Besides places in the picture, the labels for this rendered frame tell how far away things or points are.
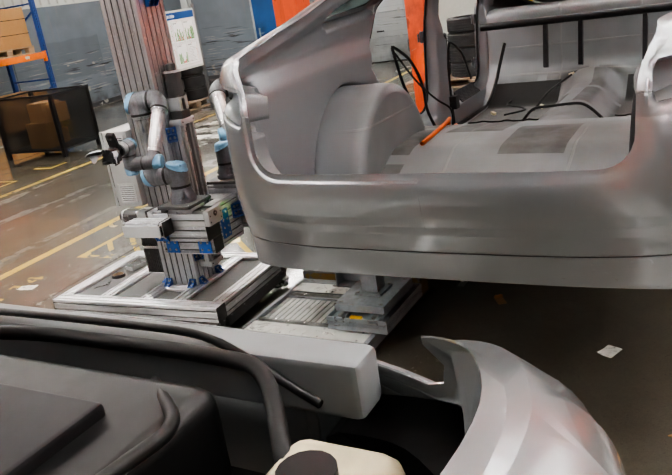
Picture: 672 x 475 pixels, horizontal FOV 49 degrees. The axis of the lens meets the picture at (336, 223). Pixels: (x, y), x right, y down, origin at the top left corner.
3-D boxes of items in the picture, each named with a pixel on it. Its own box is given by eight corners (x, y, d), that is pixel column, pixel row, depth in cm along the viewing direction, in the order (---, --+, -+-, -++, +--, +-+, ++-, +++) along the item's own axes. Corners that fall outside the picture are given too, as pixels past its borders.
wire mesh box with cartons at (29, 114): (65, 157, 1117) (48, 94, 1087) (6, 160, 1172) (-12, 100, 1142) (103, 143, 1191) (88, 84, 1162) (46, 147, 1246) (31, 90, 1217)
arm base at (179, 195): (165, 205, 416) (161, 188, 413) (181, 196, 429) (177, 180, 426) (187, 204, 409) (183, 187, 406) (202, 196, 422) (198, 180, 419)
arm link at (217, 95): (202, 76, 429) (218, 132, 399) (221, 73, 431) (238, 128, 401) (205, 92, 438) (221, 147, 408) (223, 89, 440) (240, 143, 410)
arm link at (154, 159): (175, 94, 407) (166, 172, 388) (157, 97, 410) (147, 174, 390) (166, 83, 397) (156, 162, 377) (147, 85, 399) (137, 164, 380)
